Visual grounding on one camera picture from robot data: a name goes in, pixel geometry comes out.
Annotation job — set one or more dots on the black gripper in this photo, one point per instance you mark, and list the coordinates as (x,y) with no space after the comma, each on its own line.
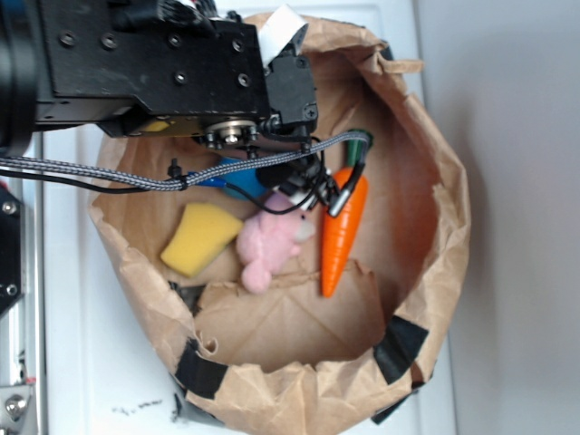
(146,68)

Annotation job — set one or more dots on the blue textured ball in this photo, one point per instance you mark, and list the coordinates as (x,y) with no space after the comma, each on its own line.
(240,185)

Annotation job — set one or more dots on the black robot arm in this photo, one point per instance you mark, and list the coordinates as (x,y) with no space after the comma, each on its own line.
(22,70)

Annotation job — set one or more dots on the yellow foam wedge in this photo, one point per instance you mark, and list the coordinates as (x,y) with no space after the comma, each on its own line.
(204,231)

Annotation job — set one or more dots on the pink plush bunny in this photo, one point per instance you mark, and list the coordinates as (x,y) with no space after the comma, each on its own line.
(266,242)

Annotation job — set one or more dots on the orange plastic toy carrot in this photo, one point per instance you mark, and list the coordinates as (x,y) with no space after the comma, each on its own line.
(344,215)

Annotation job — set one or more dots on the brown paper bag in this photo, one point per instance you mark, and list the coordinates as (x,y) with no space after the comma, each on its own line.
(291,361)

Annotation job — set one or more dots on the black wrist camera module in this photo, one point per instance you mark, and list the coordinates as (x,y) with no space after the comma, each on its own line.
(291,94)

